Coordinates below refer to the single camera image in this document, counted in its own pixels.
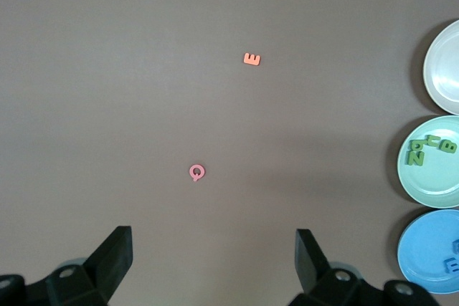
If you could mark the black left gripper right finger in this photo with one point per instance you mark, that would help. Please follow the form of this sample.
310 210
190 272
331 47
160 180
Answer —
312 266

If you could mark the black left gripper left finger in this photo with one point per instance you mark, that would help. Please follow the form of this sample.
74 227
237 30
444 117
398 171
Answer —
104 266

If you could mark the blue foam letter E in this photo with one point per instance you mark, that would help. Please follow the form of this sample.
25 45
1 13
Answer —
448 266

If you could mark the green foam capital letter N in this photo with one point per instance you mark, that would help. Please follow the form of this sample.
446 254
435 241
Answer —
416 158

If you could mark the green foam lowercase letter a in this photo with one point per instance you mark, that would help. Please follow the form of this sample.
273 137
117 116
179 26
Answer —
412 143

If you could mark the green foam lowercase letter n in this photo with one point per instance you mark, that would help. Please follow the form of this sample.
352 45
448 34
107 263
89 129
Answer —
434 139

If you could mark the green foam capital letter B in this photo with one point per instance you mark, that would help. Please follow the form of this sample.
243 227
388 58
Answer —
448 146

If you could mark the blue round plate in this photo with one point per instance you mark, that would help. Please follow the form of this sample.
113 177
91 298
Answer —
423 248

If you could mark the pink foam letter Q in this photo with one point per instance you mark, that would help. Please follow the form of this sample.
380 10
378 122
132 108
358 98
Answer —
190 172

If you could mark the mint green round plate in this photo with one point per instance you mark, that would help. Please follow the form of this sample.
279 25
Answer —
430 184

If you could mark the orange foam letter E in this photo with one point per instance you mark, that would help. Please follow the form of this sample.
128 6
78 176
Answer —
251 62

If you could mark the beige round plate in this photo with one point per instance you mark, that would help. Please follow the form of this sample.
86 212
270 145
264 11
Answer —
444 76

